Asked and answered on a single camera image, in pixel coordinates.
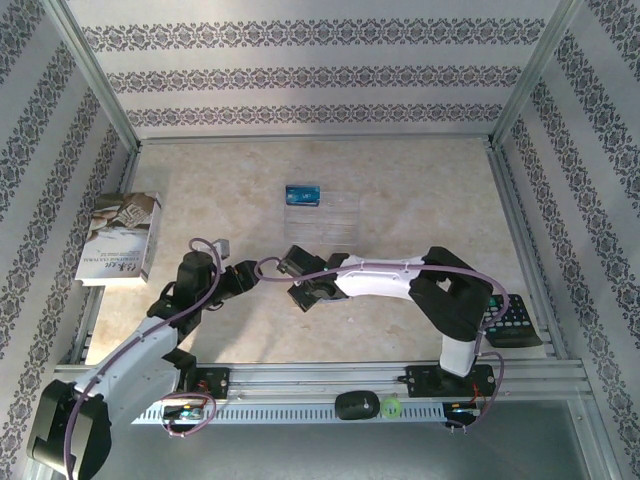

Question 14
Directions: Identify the slotted grey cable duct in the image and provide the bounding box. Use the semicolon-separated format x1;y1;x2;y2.
132;403;446;425

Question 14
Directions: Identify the aluminium frame post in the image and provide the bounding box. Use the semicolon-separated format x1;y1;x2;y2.
489;0;587;151
42;0;142;154

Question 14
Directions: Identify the wide aluminium frame rail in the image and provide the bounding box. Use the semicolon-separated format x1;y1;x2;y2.
52;363;586;404

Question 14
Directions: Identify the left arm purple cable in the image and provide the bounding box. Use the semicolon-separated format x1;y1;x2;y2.
62;237;225;476

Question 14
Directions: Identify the black oval remote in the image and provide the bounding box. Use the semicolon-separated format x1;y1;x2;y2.
334;389;380;421

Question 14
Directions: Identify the thin aluminium frame rail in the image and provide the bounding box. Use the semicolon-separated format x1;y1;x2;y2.
137;133;494;147

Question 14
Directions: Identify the aluminium frame side rail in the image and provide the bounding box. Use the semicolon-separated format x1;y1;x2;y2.
485;139;571;361
67;147;144;366

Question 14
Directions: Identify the paperback book beige cover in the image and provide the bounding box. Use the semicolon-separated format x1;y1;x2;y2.
74;192;162;287

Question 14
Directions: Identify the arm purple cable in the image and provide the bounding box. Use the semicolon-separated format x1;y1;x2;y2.
253;256;511;435
62;237;225;476

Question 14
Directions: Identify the black desk calculator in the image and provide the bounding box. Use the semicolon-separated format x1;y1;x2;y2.
485;293;545;350

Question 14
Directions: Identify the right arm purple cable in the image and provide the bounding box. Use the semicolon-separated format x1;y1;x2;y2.
253;256;511;435

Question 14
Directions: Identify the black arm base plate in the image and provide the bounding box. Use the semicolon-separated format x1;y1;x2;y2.
174;367;231;401
405;364;497;400

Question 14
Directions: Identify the clear acrylic card tray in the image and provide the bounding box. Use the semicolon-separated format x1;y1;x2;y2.
282;185;362;246

